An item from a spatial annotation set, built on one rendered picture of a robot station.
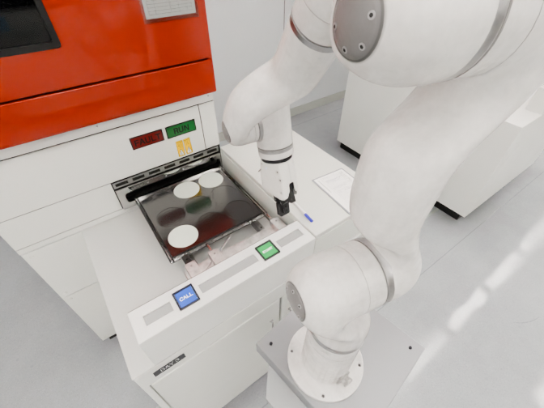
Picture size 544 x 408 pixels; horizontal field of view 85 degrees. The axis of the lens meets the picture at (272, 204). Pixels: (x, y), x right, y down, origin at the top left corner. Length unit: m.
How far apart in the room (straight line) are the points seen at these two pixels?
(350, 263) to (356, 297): 0.05
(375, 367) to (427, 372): 1.05
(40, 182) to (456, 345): 2.05
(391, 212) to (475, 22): 0.20
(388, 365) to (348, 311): 0.43
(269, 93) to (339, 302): 0.36
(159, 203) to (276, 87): 0.78
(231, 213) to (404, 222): 0.80
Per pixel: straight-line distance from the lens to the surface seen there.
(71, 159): 1.17
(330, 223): 0.98
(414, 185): 0.34
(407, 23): 0.23
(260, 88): 0.55
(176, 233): 1.07
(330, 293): 0.46
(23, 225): 1.30
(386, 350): 0.92
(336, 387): 0.84
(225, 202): 1.14
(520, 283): 2.52
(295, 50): 0.48
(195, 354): 1.02
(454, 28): 0.24
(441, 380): 1.94
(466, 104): 0.35
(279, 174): 0.69
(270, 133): 0.65
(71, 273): 1.49
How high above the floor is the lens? 1.67
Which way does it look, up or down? 44 degrees down
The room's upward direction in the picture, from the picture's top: straight up
